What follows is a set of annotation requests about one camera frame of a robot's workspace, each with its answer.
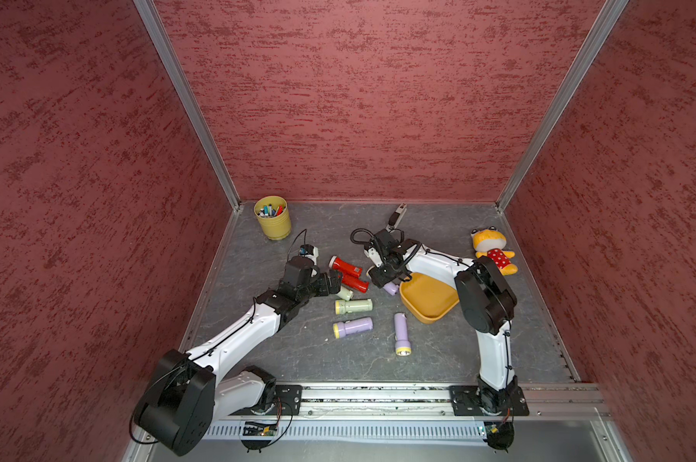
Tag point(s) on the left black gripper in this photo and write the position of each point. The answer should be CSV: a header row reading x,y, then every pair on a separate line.
x,y
334,283

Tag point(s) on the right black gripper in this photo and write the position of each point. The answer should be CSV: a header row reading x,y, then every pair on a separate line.
x,y
379,279

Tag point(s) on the green flashlight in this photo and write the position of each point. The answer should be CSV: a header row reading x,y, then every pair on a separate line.
x,y
345,294
345,307

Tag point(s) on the purple flashlight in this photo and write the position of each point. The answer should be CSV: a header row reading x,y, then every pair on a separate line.
x,y
391,288
343,329
402,344

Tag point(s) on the yellow storage box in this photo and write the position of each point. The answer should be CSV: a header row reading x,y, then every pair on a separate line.
x,y
428,299

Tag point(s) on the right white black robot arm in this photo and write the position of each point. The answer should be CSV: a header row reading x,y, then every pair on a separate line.
x,y
487,302

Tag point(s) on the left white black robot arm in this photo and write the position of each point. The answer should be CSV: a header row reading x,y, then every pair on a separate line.
x,y
190,390

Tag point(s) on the red flashlight white head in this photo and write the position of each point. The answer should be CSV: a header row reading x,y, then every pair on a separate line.
x,y
338,264

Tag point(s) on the red flashlight all red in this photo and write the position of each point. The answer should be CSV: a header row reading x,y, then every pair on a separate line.
x,y
355,283

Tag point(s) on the black beige stapler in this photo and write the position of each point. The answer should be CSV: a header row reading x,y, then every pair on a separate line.
x,y
396,217

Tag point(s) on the yellow pen cup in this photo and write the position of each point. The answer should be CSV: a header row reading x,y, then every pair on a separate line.
x,y
278,228

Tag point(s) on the markers in cup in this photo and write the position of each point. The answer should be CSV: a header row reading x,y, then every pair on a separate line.
x,y
269,211

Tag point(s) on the purple flashlight front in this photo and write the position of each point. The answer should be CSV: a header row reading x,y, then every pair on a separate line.
x,y
402,344

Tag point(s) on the orange plush toy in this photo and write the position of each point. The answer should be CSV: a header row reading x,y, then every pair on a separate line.
x,y
492,243

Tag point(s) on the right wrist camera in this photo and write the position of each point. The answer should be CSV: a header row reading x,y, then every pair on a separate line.
x,y
374,255

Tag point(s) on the aluminium front rail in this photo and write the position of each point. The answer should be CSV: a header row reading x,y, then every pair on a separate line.
x,y
342,400

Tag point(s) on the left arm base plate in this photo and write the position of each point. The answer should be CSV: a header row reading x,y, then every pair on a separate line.
x,y
285,399

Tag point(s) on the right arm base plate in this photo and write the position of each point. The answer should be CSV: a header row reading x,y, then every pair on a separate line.
x,y
475,401

